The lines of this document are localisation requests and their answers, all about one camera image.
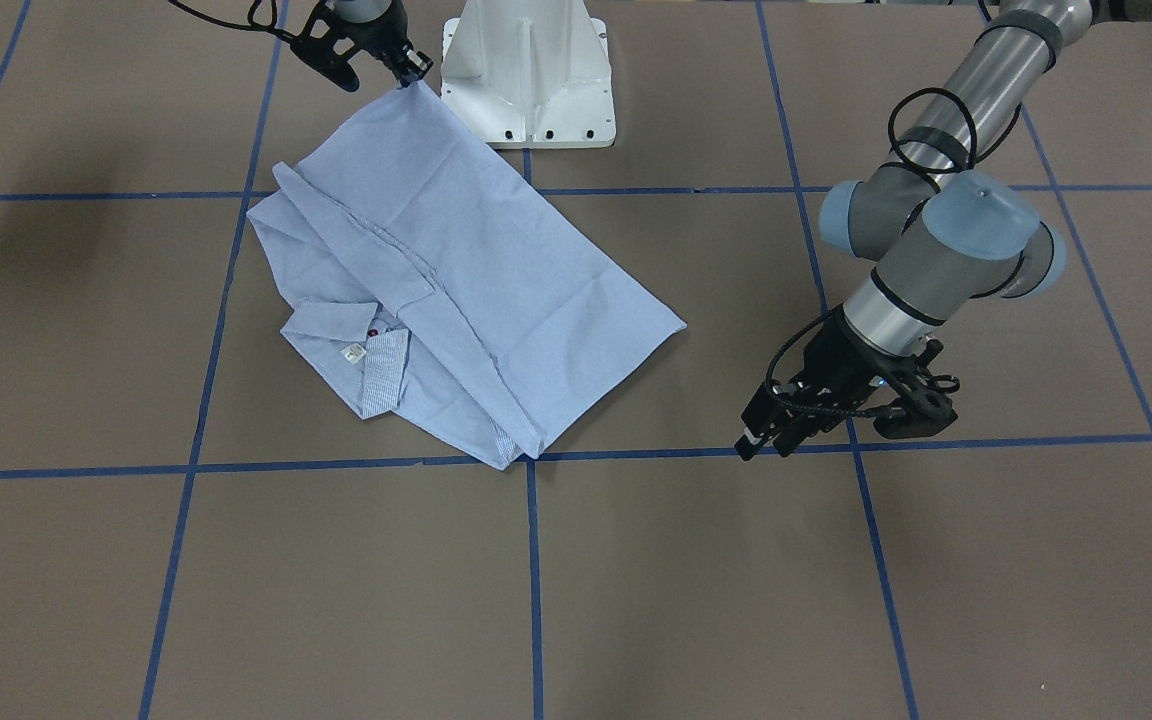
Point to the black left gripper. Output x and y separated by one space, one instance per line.
829 362

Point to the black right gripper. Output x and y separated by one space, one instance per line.
376 32

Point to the light blue striped shirt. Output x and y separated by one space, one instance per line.
428 279

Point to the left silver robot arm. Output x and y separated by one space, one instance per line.
938 232

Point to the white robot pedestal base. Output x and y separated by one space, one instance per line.
530 74

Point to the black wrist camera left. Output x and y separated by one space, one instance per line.
923 406

